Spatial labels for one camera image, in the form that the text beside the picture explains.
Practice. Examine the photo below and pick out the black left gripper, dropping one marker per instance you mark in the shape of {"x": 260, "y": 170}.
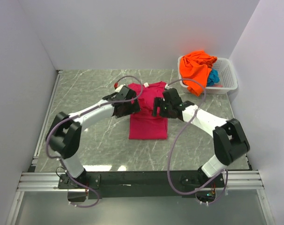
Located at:
{"x": 134, "y": 108}

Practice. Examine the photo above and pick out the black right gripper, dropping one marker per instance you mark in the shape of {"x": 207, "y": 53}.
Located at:
{"x": 159, "y": 102}

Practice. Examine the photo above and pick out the magenta red t shirt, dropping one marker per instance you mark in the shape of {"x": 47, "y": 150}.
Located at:
{"x": 144, "y": 126}

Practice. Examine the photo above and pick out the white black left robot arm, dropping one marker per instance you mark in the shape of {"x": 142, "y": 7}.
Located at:
{"x": 63, "y": 138}

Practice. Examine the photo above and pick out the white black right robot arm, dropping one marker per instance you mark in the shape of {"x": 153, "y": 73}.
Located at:
{"x": 229, "y": 139}

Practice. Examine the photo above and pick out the orange t shirt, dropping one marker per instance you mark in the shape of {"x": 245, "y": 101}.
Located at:
{"x": 195, "y": 68}

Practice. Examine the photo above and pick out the dusty pink t shirt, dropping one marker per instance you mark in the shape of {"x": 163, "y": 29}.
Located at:
{"x": 217, "y": 86}

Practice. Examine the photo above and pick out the teal blue t shirt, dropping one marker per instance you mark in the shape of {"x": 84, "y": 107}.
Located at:
{"x": 213, "y": 78}

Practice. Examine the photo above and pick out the white plastic laundry basket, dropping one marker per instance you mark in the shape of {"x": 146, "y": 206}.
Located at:
{"x": 226, "y": 74}

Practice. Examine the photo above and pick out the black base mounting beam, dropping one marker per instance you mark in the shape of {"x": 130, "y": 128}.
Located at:
{"x": 140, "y": 184}

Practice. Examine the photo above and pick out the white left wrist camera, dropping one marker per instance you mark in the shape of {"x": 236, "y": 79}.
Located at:
{"x": 118, "y": 87}

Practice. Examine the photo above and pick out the aluminium extrusion rail frame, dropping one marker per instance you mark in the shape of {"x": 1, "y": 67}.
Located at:
{"x": 242, "y": 201}

